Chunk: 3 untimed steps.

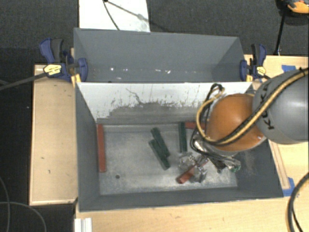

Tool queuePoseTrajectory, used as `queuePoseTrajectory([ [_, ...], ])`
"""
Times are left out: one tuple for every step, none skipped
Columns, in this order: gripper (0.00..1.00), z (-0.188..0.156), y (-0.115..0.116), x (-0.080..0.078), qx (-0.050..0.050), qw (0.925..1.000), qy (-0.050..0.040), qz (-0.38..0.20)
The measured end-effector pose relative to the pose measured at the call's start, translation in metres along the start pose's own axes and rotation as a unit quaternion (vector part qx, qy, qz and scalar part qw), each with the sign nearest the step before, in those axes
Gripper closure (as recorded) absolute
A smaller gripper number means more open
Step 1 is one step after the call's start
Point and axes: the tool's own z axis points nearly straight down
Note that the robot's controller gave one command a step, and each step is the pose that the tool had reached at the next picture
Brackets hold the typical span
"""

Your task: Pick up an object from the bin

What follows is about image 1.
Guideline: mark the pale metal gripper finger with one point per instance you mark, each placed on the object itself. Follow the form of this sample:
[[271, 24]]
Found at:
[[200, 175], [187, 162]]

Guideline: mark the red-brown block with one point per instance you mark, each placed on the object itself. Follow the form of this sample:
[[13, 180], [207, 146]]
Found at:
[[192, 125], [184, 177], [101, 149]]

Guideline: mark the dark green flat block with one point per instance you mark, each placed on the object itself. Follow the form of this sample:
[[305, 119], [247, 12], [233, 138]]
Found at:
[[159, 157], [159, 141], [182, 138]]

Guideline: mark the grey metal bin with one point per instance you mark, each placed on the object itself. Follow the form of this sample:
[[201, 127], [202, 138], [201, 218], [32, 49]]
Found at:
[[135, 153]]

